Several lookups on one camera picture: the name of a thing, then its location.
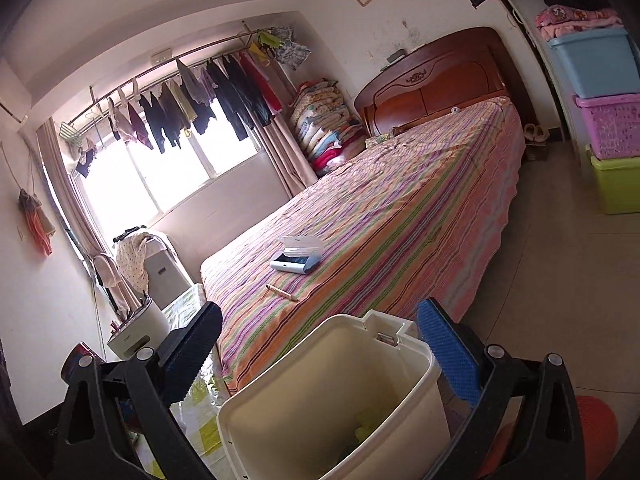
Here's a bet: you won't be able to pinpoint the wooden headboard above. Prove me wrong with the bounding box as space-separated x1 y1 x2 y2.
354 26 526 138

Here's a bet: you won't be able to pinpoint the polka dot cloth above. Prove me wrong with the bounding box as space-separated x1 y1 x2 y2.
116 232 151 293

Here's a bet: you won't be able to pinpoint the white countertop appliance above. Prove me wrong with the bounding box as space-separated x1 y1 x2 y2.
106 297 171 361

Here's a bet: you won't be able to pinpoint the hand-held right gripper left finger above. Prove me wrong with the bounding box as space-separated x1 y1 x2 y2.
50 301 223 480

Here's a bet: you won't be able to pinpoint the yellow patterned table cover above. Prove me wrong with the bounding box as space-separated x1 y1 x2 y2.
135 285 241 480

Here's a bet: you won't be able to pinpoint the orange clothes on wall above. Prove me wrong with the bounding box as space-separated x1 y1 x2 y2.
17 189 56 257

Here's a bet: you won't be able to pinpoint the red plastic stool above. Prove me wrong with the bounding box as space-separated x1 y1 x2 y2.
480 395 619 480

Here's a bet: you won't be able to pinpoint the blue storage box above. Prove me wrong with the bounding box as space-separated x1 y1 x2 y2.
547 27 640 100

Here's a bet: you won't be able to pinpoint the row of hanging clothes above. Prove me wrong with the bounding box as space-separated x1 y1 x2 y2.
75 52 286 178

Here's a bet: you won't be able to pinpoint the stack of folded quilts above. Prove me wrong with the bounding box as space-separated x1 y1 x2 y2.
289 79 368 176

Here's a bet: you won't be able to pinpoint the green storage box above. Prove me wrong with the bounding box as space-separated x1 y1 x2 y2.
585 144 640 216

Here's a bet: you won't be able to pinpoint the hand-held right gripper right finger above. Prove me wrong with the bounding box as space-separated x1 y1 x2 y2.
416 298 588 480

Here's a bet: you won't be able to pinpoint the pink plastic basket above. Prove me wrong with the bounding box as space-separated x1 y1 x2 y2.
572 92 640 161

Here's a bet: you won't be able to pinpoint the cream plastic trash bin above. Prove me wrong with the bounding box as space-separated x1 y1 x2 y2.
216 310 451 480

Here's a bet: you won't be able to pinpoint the pink folded blanket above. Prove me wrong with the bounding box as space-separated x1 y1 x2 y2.
535 4 623 42

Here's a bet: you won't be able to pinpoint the window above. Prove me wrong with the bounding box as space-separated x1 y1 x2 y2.
75 110 263 231

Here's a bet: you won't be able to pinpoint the bed with striped sheet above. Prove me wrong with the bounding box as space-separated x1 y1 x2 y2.
200 96 526 396

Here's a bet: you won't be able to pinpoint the metal clothes rail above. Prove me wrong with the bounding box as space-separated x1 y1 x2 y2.
67 30 261 126

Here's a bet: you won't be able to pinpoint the tan pen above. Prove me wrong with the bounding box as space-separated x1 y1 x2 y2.
265 284 300 302

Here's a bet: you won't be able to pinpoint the pink hanging garment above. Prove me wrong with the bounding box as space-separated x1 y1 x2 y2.
92 252 133 313

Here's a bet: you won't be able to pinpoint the beige curtain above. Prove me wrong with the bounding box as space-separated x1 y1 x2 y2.
37 117 108 271
260 60 318 198

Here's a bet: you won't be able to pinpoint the floral garment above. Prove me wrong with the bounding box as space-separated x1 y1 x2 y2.
272 27 311 72

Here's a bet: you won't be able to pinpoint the blue and white case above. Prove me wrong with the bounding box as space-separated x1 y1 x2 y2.
270 235 323 275

